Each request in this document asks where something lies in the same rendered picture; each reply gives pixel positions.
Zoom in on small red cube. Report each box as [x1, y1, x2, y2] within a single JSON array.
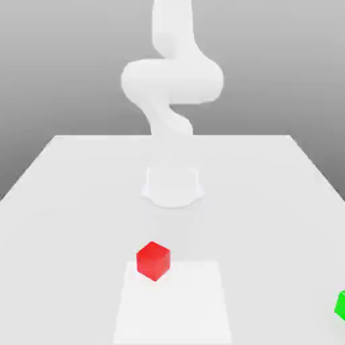
[[135, 241, 171, 282]]

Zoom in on small green cube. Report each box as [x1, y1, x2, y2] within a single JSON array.
[[334, 289, 345, 321]]

